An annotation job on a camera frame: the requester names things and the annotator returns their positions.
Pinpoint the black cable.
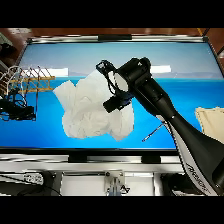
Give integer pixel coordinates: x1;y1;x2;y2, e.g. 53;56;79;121
103;68;123;97

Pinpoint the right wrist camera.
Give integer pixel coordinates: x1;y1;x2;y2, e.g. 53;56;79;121
95;59;116;81

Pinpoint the beige garment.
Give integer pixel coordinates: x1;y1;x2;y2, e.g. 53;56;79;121
194;106;224;136

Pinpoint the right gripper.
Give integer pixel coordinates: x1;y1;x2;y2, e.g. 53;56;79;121
102;91;135;114

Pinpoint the white shirt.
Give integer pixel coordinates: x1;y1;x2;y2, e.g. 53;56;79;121
52;69;136;142

